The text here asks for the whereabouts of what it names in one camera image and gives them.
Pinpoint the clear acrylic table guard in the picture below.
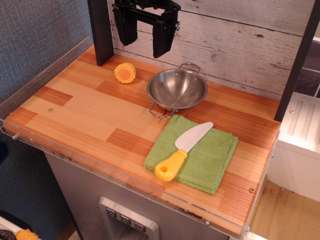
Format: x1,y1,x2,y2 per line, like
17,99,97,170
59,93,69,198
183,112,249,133
0,117,252,236

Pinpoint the small steel pan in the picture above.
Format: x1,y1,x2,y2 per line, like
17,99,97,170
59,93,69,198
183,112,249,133
146,62,208,119

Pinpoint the grey toy fridge cabinet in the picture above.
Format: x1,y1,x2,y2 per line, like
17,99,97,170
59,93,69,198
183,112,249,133
45,153,229,240

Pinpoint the dark left shelf post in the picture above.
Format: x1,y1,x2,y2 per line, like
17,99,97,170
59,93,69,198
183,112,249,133
87,0,114,66

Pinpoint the yellow toy corn piece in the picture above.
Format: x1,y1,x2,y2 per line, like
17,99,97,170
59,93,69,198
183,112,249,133
114,62,137,84

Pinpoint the dark shelf post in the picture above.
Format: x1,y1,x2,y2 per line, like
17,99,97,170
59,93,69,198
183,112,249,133
274,0,320,122
87,0,114,66

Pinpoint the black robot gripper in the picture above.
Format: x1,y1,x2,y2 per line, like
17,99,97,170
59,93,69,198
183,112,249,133
112,0,181,58

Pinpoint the green folded cloth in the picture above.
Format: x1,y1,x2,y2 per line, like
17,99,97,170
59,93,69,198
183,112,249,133
143,115,239,195

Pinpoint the silver water dispenser panel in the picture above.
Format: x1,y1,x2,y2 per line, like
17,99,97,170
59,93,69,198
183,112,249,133
99,196,160,240

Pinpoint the dark right shelf post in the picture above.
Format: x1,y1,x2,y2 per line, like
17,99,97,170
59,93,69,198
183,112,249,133
274,0,320,122

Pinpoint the yellow handled toy knife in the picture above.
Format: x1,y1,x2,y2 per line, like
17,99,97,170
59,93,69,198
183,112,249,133
154,122,214,182

